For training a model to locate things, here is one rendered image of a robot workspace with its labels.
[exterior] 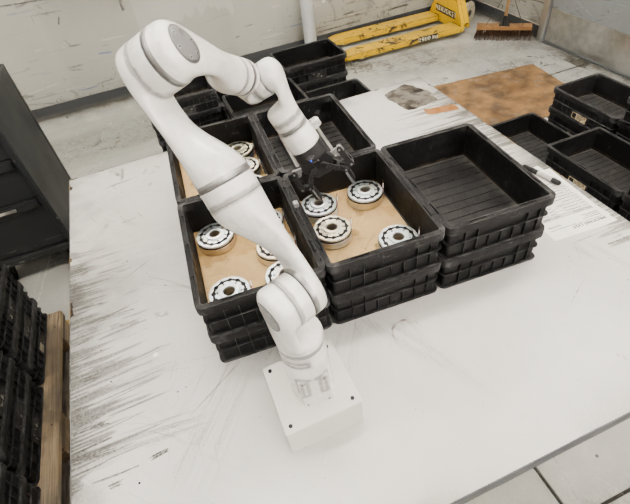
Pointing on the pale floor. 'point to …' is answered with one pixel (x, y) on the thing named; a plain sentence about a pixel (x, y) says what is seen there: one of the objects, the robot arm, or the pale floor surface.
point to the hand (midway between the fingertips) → (336, 189)
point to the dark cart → (17, 177)
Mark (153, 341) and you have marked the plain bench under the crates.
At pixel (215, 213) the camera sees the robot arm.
